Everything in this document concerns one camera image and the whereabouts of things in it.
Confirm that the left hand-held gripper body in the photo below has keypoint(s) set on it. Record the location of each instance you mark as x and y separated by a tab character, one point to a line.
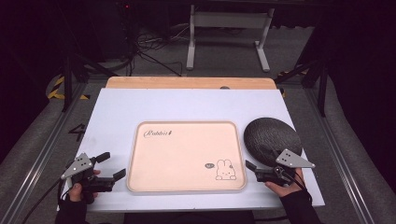
78	165

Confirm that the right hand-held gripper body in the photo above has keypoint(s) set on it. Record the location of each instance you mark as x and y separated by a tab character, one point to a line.
291	160

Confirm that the beige tray with rabbit print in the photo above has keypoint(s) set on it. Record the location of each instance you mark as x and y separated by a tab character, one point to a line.
186	156

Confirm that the wooden table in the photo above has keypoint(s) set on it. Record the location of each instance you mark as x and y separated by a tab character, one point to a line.
186	82

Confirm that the white metal stand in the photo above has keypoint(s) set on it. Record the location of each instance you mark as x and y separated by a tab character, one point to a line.
229	20

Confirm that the yellow black floor tape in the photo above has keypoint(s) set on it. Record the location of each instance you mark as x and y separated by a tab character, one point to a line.
57	90

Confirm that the aluminium rail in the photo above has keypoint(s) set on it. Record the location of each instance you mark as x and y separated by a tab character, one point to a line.
37	158
339	155

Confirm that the dark device with red light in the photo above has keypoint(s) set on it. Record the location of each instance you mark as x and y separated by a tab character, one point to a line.
127	28

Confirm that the black round textured plate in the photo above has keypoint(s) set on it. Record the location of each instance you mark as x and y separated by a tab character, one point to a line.
267	140

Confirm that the person's right hand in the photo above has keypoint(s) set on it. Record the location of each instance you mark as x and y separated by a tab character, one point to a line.
286	186

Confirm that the white board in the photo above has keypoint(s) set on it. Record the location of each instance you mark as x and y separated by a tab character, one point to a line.
124	109

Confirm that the person's left hand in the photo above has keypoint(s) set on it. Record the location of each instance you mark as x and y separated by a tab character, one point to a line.
77	190

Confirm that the black tripod stand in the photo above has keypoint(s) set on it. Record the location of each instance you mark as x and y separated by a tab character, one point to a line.
76	70
314	74

